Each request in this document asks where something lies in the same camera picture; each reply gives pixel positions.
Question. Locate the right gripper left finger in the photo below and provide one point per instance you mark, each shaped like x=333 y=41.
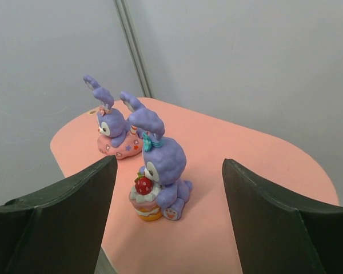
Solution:
x=58 y=229

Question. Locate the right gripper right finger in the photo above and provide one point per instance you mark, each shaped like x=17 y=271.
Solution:
x=278 y=230

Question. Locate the purple bunny with cake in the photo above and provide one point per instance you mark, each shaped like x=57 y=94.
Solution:
x=159 y=190

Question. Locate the pink three-tier wooden shelf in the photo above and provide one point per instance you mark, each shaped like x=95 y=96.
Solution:
x=203 y=240

